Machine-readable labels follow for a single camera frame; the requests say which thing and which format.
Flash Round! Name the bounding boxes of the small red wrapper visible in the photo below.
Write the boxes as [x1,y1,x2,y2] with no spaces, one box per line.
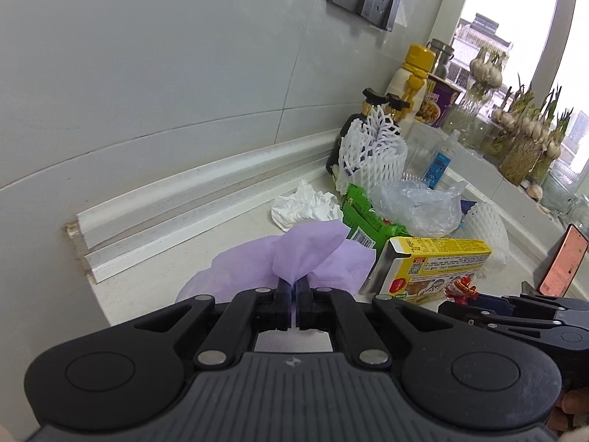
[444,274,480,305]

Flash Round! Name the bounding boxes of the purple instant noodle cup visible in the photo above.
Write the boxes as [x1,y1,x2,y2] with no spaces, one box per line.
[414,77,464,129]

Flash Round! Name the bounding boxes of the empty glass jar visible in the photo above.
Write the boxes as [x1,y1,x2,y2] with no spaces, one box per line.
[543,161,589,222]

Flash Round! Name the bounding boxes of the clear plastic bag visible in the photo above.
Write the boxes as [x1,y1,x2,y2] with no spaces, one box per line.
[370,179,469,239]

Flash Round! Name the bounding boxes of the white backsplash trim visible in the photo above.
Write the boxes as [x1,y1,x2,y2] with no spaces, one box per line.
[64,131,347,285]

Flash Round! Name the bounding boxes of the garlic bulb bunch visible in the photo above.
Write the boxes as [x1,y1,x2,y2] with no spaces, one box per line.
[469,46,505,89]

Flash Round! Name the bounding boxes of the white tissue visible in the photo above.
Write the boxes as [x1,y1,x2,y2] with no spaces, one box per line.
[271,179,343,233]

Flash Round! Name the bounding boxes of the green snack packet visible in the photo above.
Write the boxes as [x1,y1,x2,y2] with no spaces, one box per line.
[343,183,410,252]

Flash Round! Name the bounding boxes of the glass vase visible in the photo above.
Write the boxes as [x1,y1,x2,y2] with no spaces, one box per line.
[442,87,489,154]

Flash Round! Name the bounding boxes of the clear bottle with blue label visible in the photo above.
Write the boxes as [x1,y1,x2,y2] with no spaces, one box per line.
[426,130,461,189]

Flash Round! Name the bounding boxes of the smartphone with pink screen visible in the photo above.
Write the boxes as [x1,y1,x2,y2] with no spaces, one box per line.
[537,223,589,296]

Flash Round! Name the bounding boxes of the cream bottle with yellow cap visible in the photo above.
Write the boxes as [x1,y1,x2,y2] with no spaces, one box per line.
[384,45,436,126]

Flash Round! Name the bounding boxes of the clear drinking glass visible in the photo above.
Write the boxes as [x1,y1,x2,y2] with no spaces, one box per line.
[404,122,449,181]

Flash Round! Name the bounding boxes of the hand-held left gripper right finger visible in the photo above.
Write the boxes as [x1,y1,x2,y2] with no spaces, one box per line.
[296,277,454,369]

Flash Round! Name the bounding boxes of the stainless steel bottle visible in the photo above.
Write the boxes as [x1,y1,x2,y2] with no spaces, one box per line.
[426,39,456,79]

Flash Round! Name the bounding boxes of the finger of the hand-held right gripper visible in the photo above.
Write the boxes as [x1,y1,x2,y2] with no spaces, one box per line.
[437,300,589,355]
[476,281,589,316]

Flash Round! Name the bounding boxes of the person's right hand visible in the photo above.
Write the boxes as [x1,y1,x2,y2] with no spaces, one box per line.
[550,387,589,442]

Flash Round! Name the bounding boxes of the white foam fruit net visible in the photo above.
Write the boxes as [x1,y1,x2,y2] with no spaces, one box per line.
[337,105,409,194]
[462,201,511,279]

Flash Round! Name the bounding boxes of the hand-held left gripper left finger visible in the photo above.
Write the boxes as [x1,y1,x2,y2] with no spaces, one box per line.
[133,278,294,369]

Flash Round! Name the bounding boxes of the jar of sprouted garlic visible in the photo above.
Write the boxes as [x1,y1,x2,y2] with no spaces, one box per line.
[479,115,507,158]
[492,74,544,185]
[529,84,577,190]

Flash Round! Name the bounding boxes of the yellow cardboard food box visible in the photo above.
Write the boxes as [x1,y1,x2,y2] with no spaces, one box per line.
[359,236,492,305]

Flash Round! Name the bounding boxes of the purple plastic bag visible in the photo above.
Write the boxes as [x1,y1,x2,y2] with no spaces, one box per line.
[177,221,377,305]

